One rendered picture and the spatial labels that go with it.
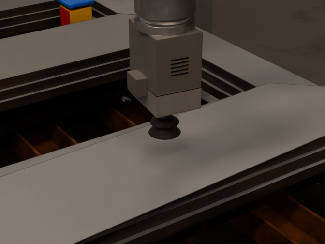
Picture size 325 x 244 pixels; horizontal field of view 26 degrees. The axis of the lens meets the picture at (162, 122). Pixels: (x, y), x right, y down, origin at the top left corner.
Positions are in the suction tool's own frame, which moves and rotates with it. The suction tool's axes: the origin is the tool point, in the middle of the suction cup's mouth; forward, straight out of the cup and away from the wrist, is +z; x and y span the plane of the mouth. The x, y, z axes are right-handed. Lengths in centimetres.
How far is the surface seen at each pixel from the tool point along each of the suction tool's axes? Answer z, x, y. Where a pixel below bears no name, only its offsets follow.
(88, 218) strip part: 4.0, -14.3, 8.9
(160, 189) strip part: 4.0, -3.8, 6.8
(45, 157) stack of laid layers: 4.1, -14.7, -7.2
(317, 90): 3.9, 31.8, -8.3
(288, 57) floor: 91, 162, -193
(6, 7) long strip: 4, -3, -72
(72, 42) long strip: 4.0, 2.7, -46.0
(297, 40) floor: 91, 180, -211
